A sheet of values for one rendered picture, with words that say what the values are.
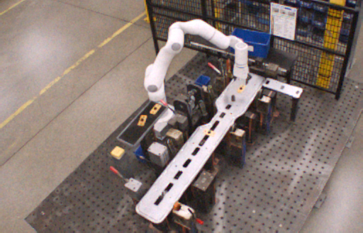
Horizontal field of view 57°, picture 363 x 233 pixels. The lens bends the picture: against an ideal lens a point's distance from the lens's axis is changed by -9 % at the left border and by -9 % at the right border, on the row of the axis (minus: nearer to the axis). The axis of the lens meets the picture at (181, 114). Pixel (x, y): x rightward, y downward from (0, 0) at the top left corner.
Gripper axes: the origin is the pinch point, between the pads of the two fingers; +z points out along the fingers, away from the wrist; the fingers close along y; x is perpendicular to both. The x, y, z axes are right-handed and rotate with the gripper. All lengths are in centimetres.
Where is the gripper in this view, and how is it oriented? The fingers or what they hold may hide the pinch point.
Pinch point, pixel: (241, 81)
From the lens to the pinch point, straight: 262.2
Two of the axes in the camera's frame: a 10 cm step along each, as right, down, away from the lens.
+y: 8.4, 3.4, -4.3
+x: 5.4, -6.5, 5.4
